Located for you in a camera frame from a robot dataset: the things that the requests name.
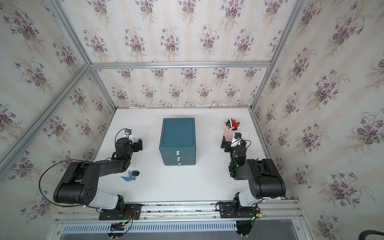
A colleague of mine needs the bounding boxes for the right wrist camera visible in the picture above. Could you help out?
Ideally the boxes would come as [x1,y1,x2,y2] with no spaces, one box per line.
[231,132,243,148]

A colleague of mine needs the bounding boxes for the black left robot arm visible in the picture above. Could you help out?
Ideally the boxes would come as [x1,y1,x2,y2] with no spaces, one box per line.
[38,137,143,221]

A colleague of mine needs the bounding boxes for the teal three-drawer cabinet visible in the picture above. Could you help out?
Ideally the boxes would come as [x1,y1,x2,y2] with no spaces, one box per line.
[159,118,197,150]

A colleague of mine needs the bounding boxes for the teal drawer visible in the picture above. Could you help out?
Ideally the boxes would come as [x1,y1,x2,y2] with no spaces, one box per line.
[164,160,196,166]
[162,155,196,165]
[159,147,196,157]

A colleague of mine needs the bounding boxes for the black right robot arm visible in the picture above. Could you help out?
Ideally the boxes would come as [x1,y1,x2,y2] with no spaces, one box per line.
[215,133,286,221]

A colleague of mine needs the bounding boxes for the red and black pens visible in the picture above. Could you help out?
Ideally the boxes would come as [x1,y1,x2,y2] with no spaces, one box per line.
[225,119,241,131]

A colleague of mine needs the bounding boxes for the pink pen cup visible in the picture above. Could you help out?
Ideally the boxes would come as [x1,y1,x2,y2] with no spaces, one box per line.
[223,127,236,142]

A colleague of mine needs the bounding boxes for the teal bottom drawer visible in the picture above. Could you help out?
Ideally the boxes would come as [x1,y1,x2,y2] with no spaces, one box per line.
[164,160,196,166]

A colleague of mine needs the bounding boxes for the blue and black key fob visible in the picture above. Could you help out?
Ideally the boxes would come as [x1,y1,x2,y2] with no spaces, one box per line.
[121,171,140,182]

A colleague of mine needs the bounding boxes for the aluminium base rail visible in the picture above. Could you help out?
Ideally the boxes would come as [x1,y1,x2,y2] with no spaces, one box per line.
[54,199,304,224]

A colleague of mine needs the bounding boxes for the teal top drawer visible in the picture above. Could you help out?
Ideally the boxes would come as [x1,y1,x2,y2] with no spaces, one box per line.
[159,147,196,157]

